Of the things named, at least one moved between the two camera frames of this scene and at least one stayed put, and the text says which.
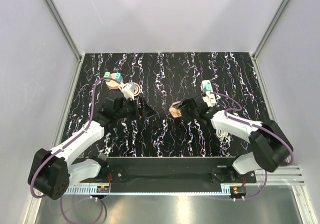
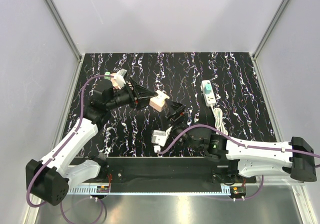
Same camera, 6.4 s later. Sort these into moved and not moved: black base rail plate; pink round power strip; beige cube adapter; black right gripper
Moved: beige cube adapter; black right gripper
Not moved: black base rail plate; pink round power strip
